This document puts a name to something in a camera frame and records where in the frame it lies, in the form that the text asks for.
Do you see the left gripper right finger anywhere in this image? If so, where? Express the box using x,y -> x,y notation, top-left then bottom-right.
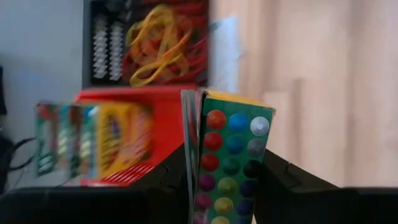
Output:
254,148 -> 398,224

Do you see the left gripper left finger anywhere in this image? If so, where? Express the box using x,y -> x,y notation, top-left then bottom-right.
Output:
0,144 -> 190,224

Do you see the red plastic basket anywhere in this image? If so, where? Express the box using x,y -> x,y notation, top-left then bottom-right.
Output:
63,85 -> 201,187

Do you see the black plastic basket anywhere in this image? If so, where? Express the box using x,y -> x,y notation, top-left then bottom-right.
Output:
82,0 -> 210,88

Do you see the long black floor cable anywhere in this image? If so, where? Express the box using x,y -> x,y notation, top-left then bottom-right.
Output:
0,133 -> 35,194

